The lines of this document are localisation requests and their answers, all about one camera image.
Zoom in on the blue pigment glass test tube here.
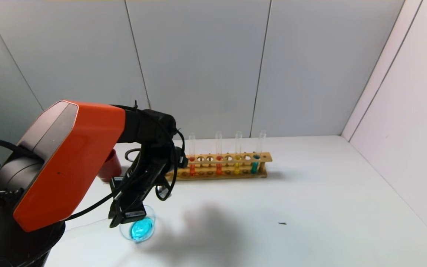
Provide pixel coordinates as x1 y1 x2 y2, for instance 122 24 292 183
251 130 267 174
65 217 111 231

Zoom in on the yellow pigment glass test tube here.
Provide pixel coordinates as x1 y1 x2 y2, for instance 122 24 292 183
234 131 243 175

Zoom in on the orange pigment glass test tube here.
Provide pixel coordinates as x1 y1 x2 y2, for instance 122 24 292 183
188 132 196 177
215 131 223 176

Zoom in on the thin black camera cable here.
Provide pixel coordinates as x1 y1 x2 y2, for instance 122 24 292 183
64 106 186 222

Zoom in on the dark red plastic cup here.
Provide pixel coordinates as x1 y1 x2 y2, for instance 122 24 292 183
98 149 122 183

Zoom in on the wooden test tube rack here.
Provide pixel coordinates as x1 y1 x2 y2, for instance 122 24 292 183
166 152 273 182

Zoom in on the clear glass beaker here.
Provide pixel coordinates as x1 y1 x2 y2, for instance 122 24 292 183
120 205 157 243

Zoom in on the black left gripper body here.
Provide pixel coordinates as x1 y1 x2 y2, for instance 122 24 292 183
109 176 147 218

